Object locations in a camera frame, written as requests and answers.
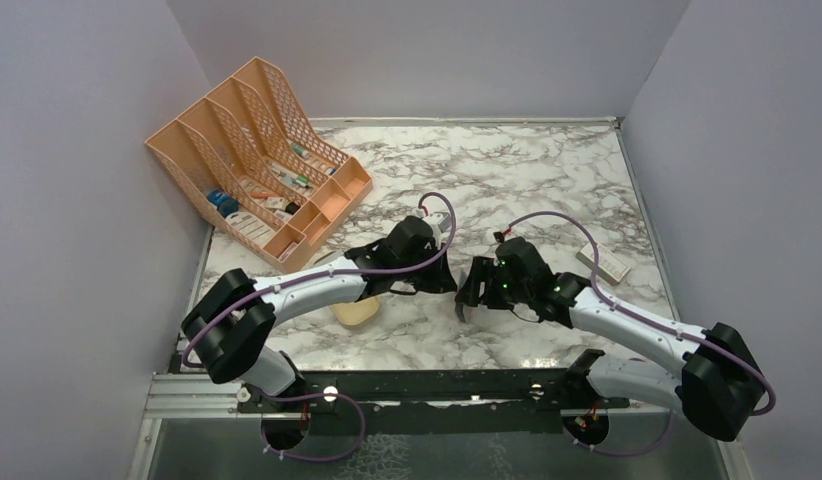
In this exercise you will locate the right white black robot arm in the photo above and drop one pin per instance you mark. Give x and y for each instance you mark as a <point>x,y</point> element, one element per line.
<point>708,375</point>

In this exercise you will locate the beige oval tray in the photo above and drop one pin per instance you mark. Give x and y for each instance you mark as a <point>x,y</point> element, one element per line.
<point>356,315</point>

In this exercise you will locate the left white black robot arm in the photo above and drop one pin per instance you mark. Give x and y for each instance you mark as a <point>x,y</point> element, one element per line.
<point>228,327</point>

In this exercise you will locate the white card box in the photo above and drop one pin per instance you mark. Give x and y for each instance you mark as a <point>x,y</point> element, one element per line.
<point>611,268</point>

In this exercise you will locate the aluminium frame profile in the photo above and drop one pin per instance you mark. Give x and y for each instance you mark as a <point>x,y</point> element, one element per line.
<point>190,396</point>

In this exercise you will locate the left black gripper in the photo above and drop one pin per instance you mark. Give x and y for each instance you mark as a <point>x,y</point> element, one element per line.
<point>441,280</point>

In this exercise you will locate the green marker pen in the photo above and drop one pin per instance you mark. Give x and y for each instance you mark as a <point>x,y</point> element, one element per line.
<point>301,151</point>

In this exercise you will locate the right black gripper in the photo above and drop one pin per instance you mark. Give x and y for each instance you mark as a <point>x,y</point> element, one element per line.
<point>483,269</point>

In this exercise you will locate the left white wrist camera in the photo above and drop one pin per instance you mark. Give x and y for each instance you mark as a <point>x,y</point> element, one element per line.
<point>440,223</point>

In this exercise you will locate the blue tape roll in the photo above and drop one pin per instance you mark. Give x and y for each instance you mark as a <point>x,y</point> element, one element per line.
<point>223,202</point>

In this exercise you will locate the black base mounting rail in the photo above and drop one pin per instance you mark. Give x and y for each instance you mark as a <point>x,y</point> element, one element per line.
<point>419,402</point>

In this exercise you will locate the orange plastic desk organizer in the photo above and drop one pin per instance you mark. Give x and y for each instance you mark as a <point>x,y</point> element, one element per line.
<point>237,138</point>

